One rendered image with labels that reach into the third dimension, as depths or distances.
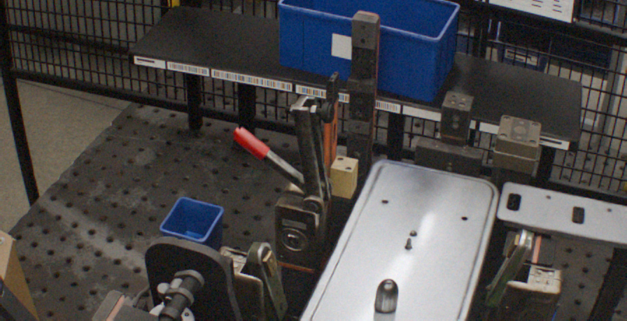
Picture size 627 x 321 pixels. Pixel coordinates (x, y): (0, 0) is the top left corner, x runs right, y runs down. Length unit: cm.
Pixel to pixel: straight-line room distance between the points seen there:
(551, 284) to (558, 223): 19
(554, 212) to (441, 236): 21
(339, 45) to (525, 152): 39
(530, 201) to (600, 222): 14
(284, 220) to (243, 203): 54
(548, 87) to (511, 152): 26
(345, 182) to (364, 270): 15
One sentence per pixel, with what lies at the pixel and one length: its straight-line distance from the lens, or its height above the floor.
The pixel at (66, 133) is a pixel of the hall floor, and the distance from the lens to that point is 329.
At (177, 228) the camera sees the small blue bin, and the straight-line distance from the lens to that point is 166.
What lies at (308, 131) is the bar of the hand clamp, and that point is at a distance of 114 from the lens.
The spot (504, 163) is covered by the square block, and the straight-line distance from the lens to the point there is 140.
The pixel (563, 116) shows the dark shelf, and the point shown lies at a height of 103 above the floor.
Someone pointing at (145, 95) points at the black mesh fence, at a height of 76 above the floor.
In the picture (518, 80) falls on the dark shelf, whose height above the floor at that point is 103.
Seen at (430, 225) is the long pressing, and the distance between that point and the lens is 128.
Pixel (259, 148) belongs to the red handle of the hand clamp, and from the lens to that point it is 120.
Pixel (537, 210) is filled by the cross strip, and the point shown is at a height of 100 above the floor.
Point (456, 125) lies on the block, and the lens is 142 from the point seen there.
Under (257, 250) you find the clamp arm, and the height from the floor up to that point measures 111.
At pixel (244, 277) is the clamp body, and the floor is 107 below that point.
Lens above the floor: 184
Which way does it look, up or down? 36 degrees down
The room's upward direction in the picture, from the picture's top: 1 degrees clockwise
